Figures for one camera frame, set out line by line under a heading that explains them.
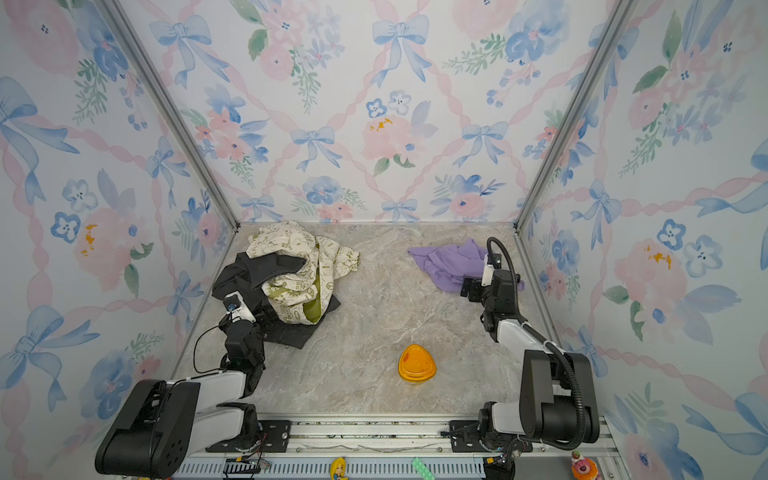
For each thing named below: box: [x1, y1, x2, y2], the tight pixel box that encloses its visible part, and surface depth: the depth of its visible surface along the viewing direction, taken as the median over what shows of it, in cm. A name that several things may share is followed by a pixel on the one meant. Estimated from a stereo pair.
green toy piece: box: [412, 456, 436, 480], surface depth 70 cm
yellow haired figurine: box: [330, 457, 349, 480], surface depth 70 cm
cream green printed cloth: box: [246, 221, 361, 325], surface depth 97 cm
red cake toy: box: [571, 450, 599, 480], surface depth 69 cm
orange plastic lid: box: [398, 344, 437, 383], surface depth 77 cm
